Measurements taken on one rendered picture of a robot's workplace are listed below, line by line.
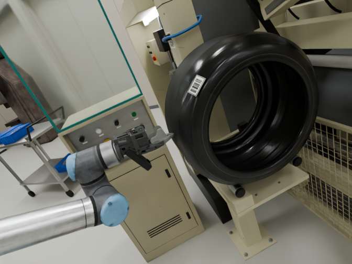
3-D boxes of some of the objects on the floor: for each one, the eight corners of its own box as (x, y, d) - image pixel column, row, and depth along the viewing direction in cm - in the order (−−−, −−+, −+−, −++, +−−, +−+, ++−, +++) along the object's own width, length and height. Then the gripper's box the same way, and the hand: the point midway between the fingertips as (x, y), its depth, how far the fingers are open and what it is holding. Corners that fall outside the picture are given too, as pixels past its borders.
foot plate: (226, 232, 177) (225, 230, 177) (254, 216, 181) (253, 215, 180) (244, 261, 153) (244, 259, 152) (277, 242, 156) (276, 240, 156)
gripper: (112, 143, 72) (172, 122, 75) (111, 134, 80) (166, 114, 83) (121, 165, 75) (178, 143, 79) (120, 154, 83) (172, 134, 87)
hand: (171, 136), depth 82 cm, fingers closed
